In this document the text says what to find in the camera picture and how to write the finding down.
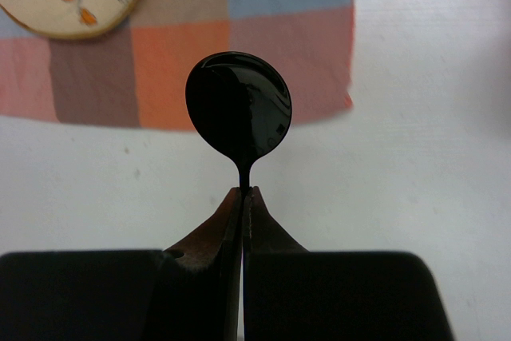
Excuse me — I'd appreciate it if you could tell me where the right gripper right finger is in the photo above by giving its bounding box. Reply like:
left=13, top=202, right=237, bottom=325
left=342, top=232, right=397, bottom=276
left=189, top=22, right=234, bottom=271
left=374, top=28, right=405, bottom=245
left=243, top=187, right=454, bottom=340

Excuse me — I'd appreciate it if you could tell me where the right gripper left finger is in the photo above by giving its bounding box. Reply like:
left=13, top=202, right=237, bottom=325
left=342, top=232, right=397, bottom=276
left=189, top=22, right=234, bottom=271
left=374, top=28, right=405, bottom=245
left=1, top=188, right=242, bottom=340

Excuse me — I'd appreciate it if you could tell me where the black metal spoon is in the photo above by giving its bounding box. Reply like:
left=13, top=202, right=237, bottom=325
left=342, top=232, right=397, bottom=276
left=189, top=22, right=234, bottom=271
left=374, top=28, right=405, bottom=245
left=185, top=51, right=292, bottom=193

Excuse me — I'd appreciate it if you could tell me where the orange blue checkered cloth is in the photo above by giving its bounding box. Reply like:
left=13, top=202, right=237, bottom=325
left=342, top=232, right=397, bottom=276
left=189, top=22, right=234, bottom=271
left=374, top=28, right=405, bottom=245
left=1, top=0, right=355, bottom=130

